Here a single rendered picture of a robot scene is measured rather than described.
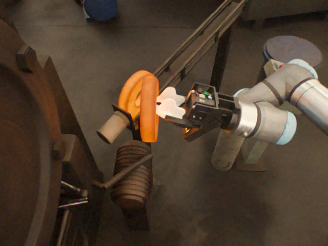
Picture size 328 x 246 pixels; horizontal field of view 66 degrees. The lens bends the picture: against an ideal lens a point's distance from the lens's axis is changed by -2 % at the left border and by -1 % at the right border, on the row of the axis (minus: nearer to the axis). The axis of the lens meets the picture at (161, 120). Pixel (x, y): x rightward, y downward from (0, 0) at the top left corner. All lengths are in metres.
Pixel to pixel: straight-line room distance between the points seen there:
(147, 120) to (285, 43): 1.23
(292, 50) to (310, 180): 0.72
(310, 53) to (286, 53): 0.13
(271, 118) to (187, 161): 0.89
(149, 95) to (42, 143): 0.29
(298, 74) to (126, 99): 0.48
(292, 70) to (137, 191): 0.58
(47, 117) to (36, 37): 2.26
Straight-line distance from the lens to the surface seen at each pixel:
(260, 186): 1.51
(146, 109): 0.55
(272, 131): 0.67
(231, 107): 0.64
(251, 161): 1.53
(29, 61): 0.27
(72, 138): 0.64
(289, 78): 0.79
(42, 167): 0.33
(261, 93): 0.78
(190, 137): 0.68
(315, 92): 0.75
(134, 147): 0.91
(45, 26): 2.68
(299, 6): 2.64
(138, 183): 0.85
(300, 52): 1.63
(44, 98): 0.31
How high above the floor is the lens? 1.30
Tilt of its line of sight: 53 degrees down
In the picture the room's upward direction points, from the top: straight up
